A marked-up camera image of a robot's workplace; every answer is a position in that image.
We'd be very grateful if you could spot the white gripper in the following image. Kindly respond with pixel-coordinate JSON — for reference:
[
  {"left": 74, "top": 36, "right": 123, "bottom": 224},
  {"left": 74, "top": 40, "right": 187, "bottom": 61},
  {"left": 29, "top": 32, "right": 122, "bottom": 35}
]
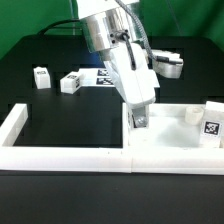
[{"left": 106, "top": 43, "right": 155, "bottom": 128}]

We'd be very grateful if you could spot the white U-shaped fence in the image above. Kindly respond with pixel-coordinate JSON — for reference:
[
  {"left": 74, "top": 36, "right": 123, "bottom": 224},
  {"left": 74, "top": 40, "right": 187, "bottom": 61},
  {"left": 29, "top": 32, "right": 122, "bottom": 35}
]
[{"left": 0, "top": 104, "right": 224, "bottom": 175}]

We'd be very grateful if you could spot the white marker sheet with tags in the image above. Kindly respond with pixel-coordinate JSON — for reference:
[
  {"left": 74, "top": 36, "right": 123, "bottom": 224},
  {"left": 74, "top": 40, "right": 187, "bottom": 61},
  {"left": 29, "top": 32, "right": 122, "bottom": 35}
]
[{"left": 79, "top": 68, "right": 113, "bottom": 87}]

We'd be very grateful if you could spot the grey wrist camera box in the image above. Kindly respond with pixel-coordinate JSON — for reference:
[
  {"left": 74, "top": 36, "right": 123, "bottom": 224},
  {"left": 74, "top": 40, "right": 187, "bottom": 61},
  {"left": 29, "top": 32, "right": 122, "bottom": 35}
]
[{"left": 152, "top": 49, "right": 184, "bottom": 79}]

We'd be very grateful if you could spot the grey braided camera cable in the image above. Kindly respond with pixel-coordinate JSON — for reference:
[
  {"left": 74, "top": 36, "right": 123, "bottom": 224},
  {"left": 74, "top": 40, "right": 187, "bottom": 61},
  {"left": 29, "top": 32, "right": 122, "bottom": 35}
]
[{"left": 115, "top": 0, "right": 158, "bottom": 62}]

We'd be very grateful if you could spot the black cable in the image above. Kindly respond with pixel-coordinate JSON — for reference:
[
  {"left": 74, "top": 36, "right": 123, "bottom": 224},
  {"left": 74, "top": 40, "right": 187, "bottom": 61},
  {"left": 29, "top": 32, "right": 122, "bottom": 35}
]
[{"left": 37, "top": 18, "right": 83, "bottom": 36}]

